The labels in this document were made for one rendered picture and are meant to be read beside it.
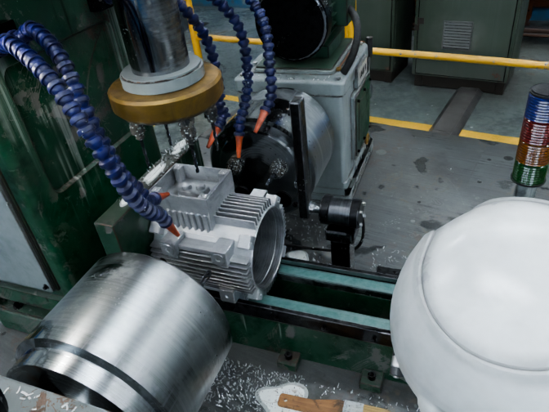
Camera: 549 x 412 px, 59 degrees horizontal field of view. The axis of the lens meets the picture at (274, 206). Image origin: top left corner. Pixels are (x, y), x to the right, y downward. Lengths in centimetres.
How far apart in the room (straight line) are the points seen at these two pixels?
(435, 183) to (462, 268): 127
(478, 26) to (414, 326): 372
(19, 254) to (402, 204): 93
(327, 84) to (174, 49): 51
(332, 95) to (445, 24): 279
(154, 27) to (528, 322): 64
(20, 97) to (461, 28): 339
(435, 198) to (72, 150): 93
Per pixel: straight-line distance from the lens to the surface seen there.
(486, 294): 19
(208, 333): 70
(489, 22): 387
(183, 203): 86
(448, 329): 19
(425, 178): 148
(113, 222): 84
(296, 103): 87
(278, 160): 104
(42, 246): 94
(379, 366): 95
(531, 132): 101
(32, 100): 87
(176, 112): 74
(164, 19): 75
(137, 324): 64
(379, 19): 407
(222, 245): 84
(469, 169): 154
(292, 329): 94
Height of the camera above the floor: 160
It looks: 35 degrees down
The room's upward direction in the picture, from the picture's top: 7 degrees counter-clockwise
